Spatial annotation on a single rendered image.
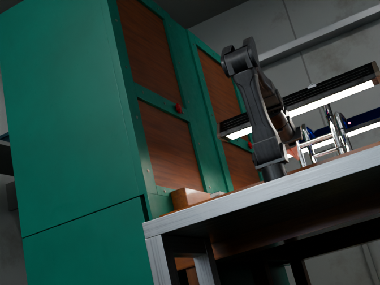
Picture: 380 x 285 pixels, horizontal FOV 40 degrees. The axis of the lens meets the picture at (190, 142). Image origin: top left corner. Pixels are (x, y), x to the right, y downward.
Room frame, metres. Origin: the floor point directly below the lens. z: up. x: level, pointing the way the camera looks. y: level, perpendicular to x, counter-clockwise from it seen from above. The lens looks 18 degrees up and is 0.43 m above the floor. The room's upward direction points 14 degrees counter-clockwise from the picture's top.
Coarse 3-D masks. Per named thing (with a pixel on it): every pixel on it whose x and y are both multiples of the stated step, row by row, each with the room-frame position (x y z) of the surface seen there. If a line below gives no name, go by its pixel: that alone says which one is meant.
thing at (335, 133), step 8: (328, 104) 1.91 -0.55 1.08; (328, 112) 1.90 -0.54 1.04; (328, 120) 1.91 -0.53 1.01; (336, 128) 1.91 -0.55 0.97; (320, 136) 1.93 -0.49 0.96; (328, 136) 1.91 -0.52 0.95; (336, 136) 1.90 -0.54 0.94; (304, 144) 1.95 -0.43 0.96; (336, 144) 1.90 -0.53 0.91; (344, 152) 1.91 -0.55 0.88; (304, 160) 1.96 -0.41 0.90
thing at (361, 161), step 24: (312, 168) 1.09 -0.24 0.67; (336, 168) 1.07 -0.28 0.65; (360, 168) 1.05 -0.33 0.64; (240, 192) 1.15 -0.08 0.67; (264, 192) 1.13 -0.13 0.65; (288, 192) 1.11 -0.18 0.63; (312, 192) 1.16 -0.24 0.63; (336, 192) 1.24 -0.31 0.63; (360, 192) 1.33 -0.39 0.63; (168, 216) 1.22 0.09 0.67; (192, 216) 1.20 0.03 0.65; (216, 216) 1.18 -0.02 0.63; (240, 216) 1.25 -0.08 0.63; (264, 216) 1.34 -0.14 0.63; (288, 216) 1.44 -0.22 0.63; (216, 240) 1.58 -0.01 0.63
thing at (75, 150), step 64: (64, 0) 1.72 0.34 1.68; (128, 0) 1.83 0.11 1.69; (0, 64) 1.86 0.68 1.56; (64, 64) 1.74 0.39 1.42; (128, 64) 1.70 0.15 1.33; (192, 64) 2.31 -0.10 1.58; (64, 128) 1.76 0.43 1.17; (128, 128) 1.65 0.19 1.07; (192, 128) 2.10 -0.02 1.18; (64, 192) 1.78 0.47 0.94; (128, 192) 1.67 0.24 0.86
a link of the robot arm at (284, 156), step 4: (280, 144) 1.31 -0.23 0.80; (280, 148) 1.31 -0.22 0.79; (284, 148) 1.32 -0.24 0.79; (284, 152) 1.31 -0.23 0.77; (252, 156) 1.34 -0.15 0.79; (284, 156) 1.29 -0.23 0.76; (252, 160) 1.33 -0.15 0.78; (256, 160) 1.32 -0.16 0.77; (276, 160) 1.30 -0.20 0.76; (280, 160) 1.29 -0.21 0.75; (284, 160) 1.29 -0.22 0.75; (256, 164) 1.32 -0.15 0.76; (264, 164) 1.31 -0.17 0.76; (268, 164) 1.30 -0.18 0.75; (284, 164) 1.31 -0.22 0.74; (256, 168) 1.31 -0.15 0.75; (260, 168) 1.31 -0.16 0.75
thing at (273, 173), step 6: (264, 168) 1.30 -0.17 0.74; (270, 168) 1.29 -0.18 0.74; (276, 168) 1.29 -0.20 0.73; (282, 168) 1.30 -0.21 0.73; (264, 174) 1.31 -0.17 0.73; (270, 174) 1.29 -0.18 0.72; (276, 174) 1.29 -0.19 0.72; (282, 174) 1.29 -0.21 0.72; (264, 180) 1.32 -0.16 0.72; (270, 180) 1.29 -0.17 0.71
